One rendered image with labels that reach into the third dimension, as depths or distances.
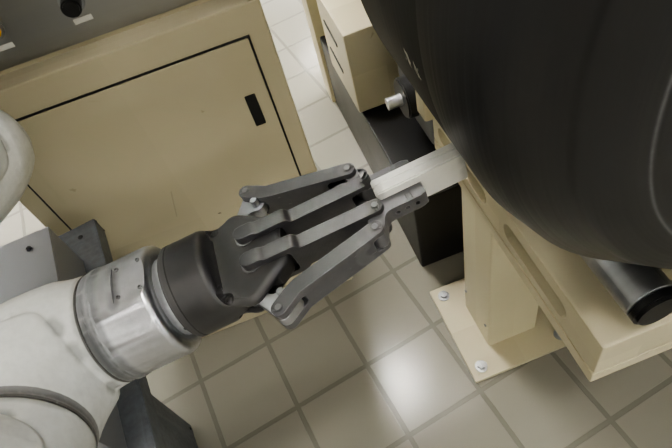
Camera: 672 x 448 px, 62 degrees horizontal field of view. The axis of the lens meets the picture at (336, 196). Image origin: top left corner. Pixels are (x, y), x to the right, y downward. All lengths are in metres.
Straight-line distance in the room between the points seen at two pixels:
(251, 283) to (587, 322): 0.31
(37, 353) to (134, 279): 0.08
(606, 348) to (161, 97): 0.79
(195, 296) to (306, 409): 1.09
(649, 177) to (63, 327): 0.38
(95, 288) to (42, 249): 0.52
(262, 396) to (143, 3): 0.98
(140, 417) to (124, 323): 0.44
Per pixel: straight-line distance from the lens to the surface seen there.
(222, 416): 1.54
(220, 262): 0.43
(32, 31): 1.03
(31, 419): 0.40
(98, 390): 0.44
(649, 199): 0.34
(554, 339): 1.49
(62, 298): 0.45
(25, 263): 0.95
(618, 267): 0.53
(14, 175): 0.85
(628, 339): 0.56
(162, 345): 0.42
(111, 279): 0.43
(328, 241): 0.41
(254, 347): 1.58
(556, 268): 0.58
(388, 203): 0.41
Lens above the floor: 1.36
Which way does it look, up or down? 49 degrees down
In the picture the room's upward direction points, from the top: 17 degrees counter-clockwise
